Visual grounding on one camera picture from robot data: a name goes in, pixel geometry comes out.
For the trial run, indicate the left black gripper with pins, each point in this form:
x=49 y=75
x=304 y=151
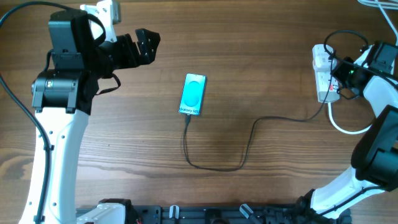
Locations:
x=147 y=53

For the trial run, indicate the blue Galaxy smartphone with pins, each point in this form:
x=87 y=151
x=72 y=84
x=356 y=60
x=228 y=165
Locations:
x=192 y=94

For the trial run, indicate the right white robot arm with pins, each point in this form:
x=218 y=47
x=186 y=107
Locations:
x=373 y=168

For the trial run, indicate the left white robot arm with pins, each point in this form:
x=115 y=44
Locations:
x=83 y=53

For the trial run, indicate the white charger plug adapter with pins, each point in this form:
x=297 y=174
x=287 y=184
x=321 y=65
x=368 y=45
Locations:
x=321 y=62

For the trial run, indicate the white power strip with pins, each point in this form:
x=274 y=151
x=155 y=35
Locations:
x=326 y=85

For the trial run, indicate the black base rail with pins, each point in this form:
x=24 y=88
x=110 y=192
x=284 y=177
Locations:
x=268 y=214

